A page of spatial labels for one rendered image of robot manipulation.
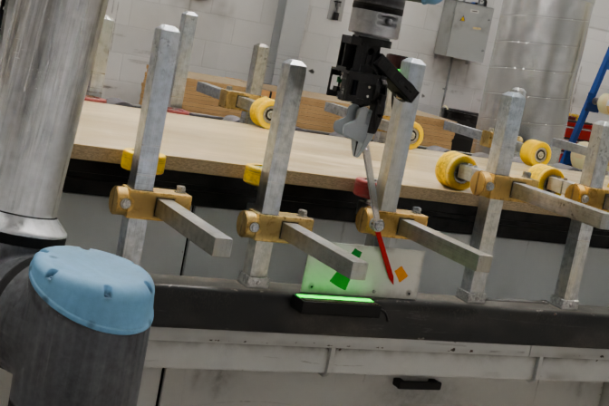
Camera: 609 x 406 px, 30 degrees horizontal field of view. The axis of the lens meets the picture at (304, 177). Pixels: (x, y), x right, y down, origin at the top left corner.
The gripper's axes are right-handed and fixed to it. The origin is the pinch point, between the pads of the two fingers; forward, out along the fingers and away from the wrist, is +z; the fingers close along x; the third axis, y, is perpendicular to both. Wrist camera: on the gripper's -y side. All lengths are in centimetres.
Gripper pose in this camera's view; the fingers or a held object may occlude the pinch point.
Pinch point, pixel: (360, 149)
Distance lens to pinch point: 203.9
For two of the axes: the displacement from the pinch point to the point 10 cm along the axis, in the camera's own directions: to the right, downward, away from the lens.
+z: -1.9, 9.7, 1.3
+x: 4.4, 2.0, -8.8
